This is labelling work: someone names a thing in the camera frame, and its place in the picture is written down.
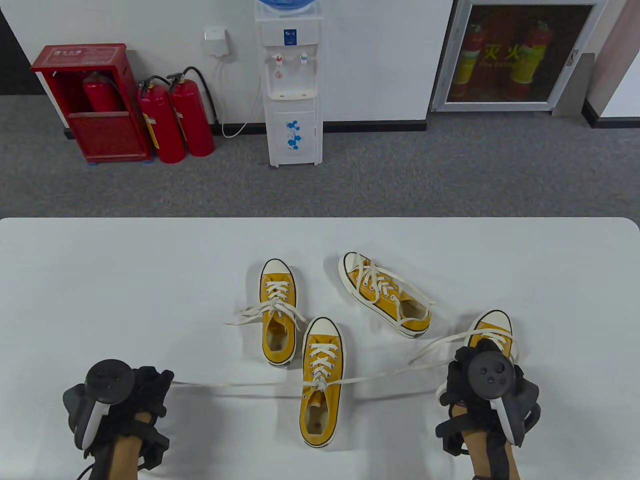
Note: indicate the person's left hand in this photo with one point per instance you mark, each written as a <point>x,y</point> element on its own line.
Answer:
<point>150,390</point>

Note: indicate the person's right hand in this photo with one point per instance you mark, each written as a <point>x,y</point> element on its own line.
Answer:
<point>457,380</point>

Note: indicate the person's left forearm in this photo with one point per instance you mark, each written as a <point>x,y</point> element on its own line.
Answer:
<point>125,455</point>

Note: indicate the person's right forearm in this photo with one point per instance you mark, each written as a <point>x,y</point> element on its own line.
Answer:
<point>482,450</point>

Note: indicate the grey tracking controller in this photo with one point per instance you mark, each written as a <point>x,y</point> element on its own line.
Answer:
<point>107,380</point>
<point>492,375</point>

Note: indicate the red fire extinguisher cabinet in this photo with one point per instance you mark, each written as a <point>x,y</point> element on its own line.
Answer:
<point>110,135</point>

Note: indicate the red fire extinguisher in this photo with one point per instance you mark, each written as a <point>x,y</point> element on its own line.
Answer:
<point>192,120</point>
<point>162,125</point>
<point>100,97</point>

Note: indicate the white water dispenser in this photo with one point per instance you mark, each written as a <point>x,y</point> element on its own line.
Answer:
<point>292,125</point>

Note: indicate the glass door fire cabinet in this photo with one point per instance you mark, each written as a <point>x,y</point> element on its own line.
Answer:
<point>525,60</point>

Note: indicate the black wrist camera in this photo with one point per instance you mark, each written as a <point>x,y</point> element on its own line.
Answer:
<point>155,447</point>
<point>450,435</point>

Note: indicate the white wall box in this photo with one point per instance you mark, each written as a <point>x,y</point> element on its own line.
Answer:
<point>217,42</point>

